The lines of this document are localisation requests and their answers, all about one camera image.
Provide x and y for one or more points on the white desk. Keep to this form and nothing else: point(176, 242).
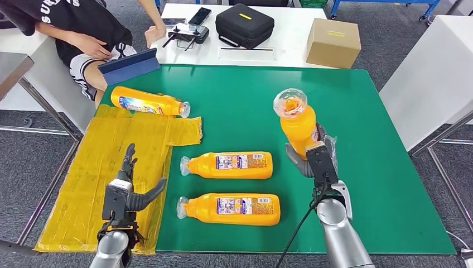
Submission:
point(40, 83)

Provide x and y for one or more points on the person's right hand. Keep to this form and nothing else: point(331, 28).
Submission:
point(90, 46)

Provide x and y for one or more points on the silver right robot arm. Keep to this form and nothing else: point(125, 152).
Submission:
point(341, 240)

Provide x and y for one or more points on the long white table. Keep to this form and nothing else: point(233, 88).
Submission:
point(292, 33)

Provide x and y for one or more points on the black bag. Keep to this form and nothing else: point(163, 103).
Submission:
point(258, 2)

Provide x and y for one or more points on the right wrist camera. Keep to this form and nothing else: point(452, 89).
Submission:
point(321, 166)

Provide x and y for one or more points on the person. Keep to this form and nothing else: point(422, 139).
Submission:
point(81, 22)

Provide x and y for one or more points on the grey metal table leg frame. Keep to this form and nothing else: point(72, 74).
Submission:
point(48, 109)
point(449, 185)

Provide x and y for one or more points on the black drone remote controller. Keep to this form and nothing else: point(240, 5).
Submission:
point(190, 34)

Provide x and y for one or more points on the black smartphone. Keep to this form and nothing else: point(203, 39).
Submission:
point(200, 16)

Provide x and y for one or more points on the green plastic crate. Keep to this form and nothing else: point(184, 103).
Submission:
point(313, 3)

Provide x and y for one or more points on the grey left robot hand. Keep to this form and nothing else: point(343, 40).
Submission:
point(142, 198)

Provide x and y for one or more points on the dark phone with blue screen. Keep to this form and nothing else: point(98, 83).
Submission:
point(174, 22)

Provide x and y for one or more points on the person's right forearm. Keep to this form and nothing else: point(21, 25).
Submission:
point(55, 31)

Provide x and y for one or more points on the yellow plastic sheet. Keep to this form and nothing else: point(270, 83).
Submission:
point(96, 159)

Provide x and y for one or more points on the person's left forearm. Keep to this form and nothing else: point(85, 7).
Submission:
point(149, 13)

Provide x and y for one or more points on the orange detergent bottle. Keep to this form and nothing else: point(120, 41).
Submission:
point(210, 165)
point(144, 101)
point(203, 211)
point(297, 129)

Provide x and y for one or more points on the blue metal frame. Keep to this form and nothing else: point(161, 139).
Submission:
point(158, 3)

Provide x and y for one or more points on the white side table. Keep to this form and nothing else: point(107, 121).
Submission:
point(425, 74)

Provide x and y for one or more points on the person's left hand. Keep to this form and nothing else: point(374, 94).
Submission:
point(155, 34)

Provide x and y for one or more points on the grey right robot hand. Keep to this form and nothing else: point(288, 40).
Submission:
point(301, 168)

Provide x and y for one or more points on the blue metal cart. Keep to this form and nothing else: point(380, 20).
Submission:
point(384, 2)

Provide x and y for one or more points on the black zip case yellow tag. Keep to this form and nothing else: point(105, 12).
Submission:
point(244, 27)

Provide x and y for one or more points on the brown cardboard box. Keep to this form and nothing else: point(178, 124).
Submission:
point(333, 45)

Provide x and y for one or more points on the grey desk top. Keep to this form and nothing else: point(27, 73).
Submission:
point(13, 70)

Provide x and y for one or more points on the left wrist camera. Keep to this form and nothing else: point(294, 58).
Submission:
point(114, 201)

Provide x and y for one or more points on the white power strip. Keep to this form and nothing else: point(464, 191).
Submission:
point(468, 259)

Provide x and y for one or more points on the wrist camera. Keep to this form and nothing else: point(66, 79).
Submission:
point(114, 201)
point(321, 166)

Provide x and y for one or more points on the dark grey bar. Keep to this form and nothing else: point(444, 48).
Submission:
point(18, 248)

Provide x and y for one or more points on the blue tablet case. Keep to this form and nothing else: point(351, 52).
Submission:
point(129, 68)

